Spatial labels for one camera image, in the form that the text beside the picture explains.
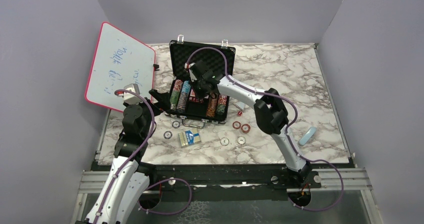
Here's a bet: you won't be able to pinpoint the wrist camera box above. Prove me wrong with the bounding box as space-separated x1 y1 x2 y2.
123 83 141 105
184 63 195 76

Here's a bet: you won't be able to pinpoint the grey poker chip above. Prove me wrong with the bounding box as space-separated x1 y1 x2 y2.
172 120 181 129

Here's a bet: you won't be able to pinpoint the pink framed whiteboard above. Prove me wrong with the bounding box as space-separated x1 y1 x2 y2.
84 22 156 111

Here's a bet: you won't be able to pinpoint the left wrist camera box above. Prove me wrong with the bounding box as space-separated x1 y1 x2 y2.
123 83 141 105

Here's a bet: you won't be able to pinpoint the black poker case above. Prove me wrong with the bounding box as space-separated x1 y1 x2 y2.
166 34 236 128

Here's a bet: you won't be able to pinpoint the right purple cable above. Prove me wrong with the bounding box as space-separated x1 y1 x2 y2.
185 47 345 213

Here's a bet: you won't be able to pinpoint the red poker chip right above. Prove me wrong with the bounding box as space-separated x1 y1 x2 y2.
240 124 251 134

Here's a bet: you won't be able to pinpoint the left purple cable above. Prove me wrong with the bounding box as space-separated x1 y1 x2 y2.
92 89 157 224

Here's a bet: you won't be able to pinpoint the blue white poker chip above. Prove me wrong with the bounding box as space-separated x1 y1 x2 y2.
163 131 173 139

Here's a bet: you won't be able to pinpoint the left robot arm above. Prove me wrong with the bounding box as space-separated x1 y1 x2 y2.
81 88 171 224

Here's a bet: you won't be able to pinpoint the blue playing card deck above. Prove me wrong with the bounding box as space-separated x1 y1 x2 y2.
177 128 202 148

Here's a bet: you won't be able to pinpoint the clear plastic triangle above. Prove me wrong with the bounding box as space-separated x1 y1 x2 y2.
234 101 246 112

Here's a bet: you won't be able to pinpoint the red poker chip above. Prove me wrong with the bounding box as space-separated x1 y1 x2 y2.
240 124 251 134
232 121 242 130

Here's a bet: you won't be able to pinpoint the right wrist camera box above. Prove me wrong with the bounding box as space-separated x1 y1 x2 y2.
184 63 195 76

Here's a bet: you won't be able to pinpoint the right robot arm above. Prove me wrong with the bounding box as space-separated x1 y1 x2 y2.
184 61 312 188

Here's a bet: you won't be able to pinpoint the orange black chip stack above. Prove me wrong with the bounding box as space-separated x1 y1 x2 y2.
206 96 218 118

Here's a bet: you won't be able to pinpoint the purple cable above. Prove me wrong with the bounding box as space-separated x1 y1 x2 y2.
92 89 157 224
185 47 345 213

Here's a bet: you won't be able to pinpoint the red green chip stack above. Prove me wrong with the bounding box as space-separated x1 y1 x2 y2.
169 79 184 111

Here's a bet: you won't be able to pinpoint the red dice in case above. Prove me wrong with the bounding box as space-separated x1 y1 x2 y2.
189 97 203 103

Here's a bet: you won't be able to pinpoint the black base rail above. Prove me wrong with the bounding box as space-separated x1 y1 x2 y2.
91 161 345 204

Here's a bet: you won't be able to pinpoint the blue orange chip stack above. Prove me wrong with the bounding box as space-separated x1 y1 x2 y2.
176 81 191 113

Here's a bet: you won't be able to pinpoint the purple green chip stack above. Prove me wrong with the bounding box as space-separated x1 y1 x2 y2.
215 94 228 115

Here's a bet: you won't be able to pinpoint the white poker chip right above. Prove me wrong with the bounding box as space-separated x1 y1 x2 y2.
236 136 246 145

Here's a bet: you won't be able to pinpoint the red playing card deck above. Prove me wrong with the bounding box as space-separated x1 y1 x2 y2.
189 89 209 100

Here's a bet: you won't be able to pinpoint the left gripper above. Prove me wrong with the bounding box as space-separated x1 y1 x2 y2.
124 89 171 138

